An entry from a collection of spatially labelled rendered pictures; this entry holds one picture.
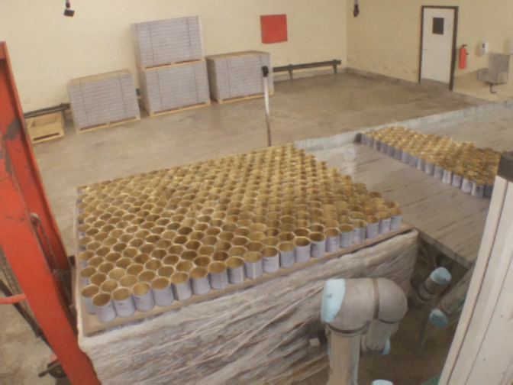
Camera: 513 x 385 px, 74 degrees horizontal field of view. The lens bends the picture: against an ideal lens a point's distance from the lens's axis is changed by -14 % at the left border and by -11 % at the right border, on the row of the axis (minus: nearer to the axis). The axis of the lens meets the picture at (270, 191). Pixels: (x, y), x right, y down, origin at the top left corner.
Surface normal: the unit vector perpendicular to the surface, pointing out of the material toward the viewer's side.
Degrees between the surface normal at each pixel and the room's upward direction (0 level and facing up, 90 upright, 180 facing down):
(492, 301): 90
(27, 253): 90
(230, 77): 88
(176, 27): 92
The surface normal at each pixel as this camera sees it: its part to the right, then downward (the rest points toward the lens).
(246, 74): 0.47, 0.34
